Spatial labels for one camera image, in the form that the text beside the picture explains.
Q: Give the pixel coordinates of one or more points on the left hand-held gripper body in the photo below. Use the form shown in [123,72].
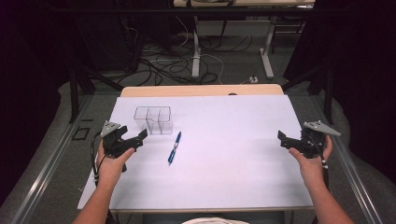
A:
[113,146]

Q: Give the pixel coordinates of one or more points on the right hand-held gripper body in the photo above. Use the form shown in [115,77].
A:
[313,144]

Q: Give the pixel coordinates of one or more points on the person's left hand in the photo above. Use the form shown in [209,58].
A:
[109,169]

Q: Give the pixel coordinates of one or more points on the person's right hand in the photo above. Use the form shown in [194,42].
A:
[311,169]

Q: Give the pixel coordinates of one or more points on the clear plastic compartment organiser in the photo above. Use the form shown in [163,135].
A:
[154,119]

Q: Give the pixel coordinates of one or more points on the blue pen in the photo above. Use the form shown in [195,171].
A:
[174,149]

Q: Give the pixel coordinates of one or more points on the black metal stand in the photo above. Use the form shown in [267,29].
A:
[327,90]
[73,93]

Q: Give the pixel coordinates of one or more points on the white plug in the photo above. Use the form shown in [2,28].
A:
[253,79]

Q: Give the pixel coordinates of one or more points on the white table mat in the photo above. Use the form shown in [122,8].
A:
[218,155]

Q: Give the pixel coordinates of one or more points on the desk with white legs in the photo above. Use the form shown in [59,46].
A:
[196,53]

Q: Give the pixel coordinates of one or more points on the metal floor rail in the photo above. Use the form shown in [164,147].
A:
[46,168]
[355,180]

